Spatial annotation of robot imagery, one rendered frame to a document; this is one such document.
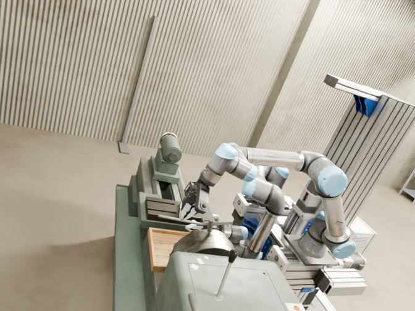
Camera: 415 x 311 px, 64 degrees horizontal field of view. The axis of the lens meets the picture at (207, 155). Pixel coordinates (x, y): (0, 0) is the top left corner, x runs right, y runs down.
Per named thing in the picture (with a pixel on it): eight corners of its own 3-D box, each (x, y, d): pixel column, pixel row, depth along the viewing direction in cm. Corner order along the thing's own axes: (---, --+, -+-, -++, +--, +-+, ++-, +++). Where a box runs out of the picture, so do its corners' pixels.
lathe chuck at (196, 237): (231, 290, 163) (244, 240, 150) (167, 295, 155) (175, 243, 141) (226, 276, 171) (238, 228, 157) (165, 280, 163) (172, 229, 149)
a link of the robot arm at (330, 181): (342, 236, 174) (328, 152, 147) (359, 257, 162) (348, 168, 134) (321, 245, 174) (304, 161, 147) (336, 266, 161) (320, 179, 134)
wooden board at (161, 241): (216, 276, 181) (218, 271, 180) (151, 271, 169) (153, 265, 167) (204, 239, 207) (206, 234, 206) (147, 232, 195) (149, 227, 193)
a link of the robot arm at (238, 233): (244, 244, 188) (250, 232, 185) (227, 242, 184) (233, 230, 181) (240, 235, 195) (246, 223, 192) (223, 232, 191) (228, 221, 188)
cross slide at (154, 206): (213, 228, 210) (215, 223, 208) (146, 219, 195) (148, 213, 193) (207, 211, 226) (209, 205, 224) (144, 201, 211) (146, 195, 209)
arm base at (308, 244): (313, 239, 192) (320, 226, 188) (329, 258, 180) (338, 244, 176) (293, 238, 185) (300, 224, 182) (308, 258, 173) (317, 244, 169)
